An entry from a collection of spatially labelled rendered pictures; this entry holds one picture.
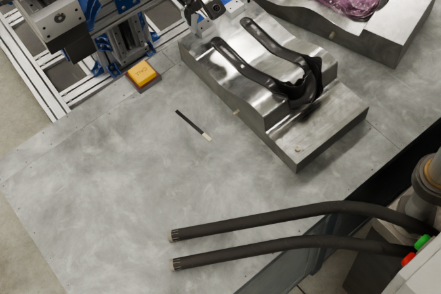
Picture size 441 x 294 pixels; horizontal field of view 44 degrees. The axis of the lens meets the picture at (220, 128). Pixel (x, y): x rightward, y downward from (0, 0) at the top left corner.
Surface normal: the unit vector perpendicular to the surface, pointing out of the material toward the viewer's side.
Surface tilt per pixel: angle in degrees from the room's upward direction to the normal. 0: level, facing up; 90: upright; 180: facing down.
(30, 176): 0
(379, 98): 0
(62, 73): 0
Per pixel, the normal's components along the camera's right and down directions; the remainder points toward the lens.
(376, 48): -0.55, 0.74
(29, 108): -0.07, -0.50
